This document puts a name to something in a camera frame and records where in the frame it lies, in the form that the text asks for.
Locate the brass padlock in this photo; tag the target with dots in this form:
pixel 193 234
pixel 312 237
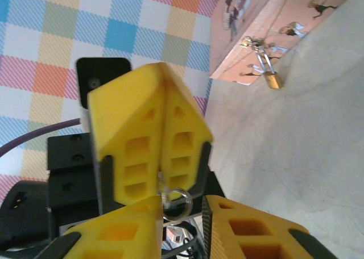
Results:
pixel 273 80

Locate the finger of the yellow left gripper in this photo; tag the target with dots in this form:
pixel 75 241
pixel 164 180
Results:
pixel 185 122
pixel 125 114

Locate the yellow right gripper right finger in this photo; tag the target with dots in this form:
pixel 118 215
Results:
pixel 256 236

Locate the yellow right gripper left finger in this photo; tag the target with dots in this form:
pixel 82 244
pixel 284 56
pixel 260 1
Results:
pixel 113 236

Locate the pink cartoon tin box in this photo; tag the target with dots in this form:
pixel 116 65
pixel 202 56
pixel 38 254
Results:
pixel 256 14

